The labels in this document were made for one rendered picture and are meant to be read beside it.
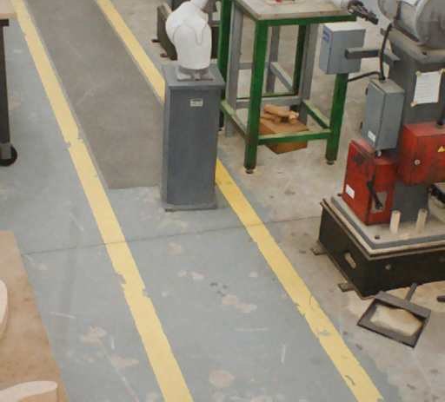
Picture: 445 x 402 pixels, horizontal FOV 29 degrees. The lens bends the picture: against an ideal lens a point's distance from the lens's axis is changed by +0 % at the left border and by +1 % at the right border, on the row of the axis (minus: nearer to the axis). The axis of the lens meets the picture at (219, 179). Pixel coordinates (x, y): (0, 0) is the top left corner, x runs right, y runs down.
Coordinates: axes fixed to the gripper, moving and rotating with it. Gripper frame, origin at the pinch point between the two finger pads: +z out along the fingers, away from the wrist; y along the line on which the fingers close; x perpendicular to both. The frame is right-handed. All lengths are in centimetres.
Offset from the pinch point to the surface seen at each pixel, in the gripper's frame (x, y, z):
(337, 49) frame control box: -4.9, 33.9, 33.9
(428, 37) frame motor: 13, 12, 63
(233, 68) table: -63, 24, -94
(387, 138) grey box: -34, 13, 58
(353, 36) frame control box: 1.7, 28.3, 33.9
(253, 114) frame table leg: -71, 28, -46
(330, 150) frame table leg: -91, -25, -46
